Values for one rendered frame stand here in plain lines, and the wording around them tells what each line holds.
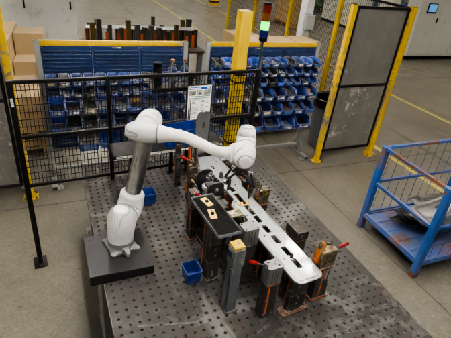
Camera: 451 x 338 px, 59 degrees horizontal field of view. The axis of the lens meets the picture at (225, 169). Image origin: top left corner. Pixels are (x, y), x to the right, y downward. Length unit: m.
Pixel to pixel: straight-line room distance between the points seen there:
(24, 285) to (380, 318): 2.57
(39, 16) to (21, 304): 6.29
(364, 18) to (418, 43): 8.21
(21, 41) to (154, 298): 4.98
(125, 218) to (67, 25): 6.70
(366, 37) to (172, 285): 3.79
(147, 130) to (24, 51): 4.67
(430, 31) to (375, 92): 7.91
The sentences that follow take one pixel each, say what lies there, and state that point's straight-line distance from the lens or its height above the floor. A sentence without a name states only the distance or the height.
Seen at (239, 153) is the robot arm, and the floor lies 1.57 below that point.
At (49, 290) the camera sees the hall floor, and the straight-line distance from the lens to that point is 3.46.
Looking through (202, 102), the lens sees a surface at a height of 1.30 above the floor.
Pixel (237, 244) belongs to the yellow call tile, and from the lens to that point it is 1.99.
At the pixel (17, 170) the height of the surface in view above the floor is 0.33.
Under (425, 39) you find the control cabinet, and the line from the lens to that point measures 13.37.
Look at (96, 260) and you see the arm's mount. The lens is 2.49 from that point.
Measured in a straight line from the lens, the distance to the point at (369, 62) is 5.34.
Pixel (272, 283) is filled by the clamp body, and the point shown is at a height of 0.96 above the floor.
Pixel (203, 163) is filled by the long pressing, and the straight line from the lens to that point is 2.96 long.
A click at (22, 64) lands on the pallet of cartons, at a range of 6.29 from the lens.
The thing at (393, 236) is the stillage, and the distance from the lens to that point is 4.18.
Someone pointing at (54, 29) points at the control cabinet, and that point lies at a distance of 8.76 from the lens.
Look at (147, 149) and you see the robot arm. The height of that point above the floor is 1.36.
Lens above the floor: 2.45
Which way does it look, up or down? 30 degrees down
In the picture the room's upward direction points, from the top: 7 degrees clockwise
